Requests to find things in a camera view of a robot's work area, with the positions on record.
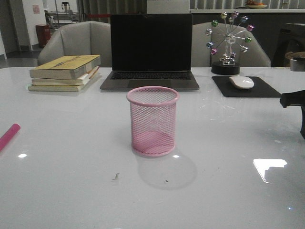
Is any colourful ferris wheel ornament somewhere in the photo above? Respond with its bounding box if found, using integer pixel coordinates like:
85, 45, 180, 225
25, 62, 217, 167
205, 11, 254, 75

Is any black mouse pad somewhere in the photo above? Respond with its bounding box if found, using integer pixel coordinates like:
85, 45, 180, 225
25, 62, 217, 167
212, 76, 281, 98

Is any pink marker pen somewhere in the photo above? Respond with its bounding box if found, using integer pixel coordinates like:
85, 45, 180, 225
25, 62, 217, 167
0, 123, 20, 151

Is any grey right armchair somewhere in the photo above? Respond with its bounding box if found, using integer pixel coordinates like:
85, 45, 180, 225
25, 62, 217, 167
191, 22, 271, 67

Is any middle cream book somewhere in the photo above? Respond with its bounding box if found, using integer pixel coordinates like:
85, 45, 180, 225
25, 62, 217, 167
31, 66, 99, 86

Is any grey armchair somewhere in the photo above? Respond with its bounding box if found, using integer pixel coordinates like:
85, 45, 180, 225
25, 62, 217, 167
38, 21, 112, 67
191, 22, 271, 67

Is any red barrier belt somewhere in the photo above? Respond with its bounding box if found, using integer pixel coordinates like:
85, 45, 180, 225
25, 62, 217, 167
87, 14, 111, 18

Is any grey open laptop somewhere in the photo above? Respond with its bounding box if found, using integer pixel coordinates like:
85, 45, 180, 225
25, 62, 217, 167
100, 13, 199, 91

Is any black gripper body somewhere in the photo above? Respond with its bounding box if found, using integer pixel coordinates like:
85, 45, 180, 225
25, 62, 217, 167
280, 90, 305, 138

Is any white computer mouse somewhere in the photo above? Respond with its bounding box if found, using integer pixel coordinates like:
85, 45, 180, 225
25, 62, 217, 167
229, 75, 254, 89

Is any bottom yellow-edged book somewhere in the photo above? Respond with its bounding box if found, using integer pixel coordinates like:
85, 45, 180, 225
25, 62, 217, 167
28, 72, 98, 92

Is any red trash bin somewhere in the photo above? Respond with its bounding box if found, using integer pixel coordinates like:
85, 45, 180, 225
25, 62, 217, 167
36, 24, 51, 48

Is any pink mesh pen holder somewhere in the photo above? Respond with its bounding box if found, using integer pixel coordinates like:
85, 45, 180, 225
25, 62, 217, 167
126, 86, 179, 157

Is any yellow top book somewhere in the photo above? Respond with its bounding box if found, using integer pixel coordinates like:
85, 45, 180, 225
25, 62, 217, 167
30, 55, 101, 80

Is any fruit bowl on counter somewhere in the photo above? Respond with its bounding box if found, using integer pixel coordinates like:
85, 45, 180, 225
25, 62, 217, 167
245, 0, 267, 9

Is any grey left armchair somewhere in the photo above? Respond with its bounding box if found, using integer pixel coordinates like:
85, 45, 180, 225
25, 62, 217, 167
38, 21, 112, 67

